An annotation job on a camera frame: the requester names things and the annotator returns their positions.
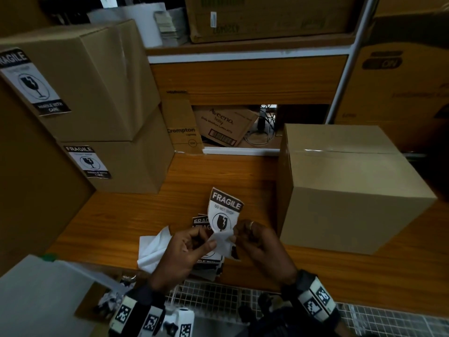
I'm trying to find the person's right hand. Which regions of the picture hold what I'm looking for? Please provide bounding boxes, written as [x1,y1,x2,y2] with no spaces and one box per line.
[231,219,299,286]

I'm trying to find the person's left hand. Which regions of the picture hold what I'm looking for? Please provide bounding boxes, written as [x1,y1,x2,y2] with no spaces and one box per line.
[148,227,218,296]

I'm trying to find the white backing paper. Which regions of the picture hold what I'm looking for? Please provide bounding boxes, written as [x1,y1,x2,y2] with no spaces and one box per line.
[137,226,174,274]

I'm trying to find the stack of fragile stickers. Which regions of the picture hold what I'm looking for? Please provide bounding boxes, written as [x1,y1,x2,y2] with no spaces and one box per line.
[189,213,225,282]

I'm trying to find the fragile sticker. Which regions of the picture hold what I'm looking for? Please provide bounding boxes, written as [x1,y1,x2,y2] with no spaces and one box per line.
[63,145,113,180]
[0,48,72,117]
[206,187,246,262]

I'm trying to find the medium taped cardboard box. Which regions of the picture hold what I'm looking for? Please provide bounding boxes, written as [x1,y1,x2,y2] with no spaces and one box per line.
[276,123,438,256]

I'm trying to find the small taped cardboard box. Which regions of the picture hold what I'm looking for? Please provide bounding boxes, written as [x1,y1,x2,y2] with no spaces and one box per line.
[56,105,175,195]

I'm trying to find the large stapled cardboard box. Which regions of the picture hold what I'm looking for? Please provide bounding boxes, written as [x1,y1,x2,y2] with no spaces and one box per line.
[0,19,162,143]

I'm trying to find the barcode printed cardboard box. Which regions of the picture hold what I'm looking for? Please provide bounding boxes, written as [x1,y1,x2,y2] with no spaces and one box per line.
[193,105,260,147]

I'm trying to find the flattened printed cardboard carton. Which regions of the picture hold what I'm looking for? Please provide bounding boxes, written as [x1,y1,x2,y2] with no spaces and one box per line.
[161,89,205,155]

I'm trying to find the large cardboard box dark band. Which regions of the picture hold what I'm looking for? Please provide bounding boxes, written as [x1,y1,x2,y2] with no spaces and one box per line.
[335,12,449,153]

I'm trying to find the large cardboard box white sticker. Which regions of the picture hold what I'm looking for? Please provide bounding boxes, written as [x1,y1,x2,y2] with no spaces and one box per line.
[184,0,358,44]

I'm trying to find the plastic wrapped cardboard box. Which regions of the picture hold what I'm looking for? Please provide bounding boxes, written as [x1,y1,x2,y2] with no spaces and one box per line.
[373,0,449,18]

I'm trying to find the right wrist tracker band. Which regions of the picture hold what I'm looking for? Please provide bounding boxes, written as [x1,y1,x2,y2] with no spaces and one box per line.
[282,270,341,325]

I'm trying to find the wrist tracker band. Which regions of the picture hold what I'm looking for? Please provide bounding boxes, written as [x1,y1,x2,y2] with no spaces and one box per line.
[282,270,341,325]
[109,282,167,337]

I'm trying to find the left wrist tracker band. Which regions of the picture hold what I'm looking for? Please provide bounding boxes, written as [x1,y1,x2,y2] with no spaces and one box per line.
[109,282,167,337]

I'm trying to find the crumpled paper scraps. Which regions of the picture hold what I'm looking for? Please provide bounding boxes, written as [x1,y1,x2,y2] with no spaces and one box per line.
[98,273,138,311]

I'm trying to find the stack of grey cards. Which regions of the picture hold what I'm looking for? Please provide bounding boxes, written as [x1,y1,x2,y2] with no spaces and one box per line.
[153,7,190,47]

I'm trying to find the wire mesh rack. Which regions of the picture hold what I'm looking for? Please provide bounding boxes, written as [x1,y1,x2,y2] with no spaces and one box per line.
[165,278,449,337]

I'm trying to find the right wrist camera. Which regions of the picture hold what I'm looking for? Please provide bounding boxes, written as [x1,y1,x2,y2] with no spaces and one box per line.
[238,293,299,337]

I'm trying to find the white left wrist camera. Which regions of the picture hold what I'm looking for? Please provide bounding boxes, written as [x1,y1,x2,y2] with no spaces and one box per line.
[165,307,196,337]

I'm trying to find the tangle of cables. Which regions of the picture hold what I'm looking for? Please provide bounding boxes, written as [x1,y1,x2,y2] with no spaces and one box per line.
[244,104,278,146]

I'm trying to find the white frame bar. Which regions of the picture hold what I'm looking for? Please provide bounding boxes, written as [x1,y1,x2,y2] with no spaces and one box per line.
[0,254,130,337]

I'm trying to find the wooden shelf unit white frame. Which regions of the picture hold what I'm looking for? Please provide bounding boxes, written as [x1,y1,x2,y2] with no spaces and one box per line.
[145,0,381,157]

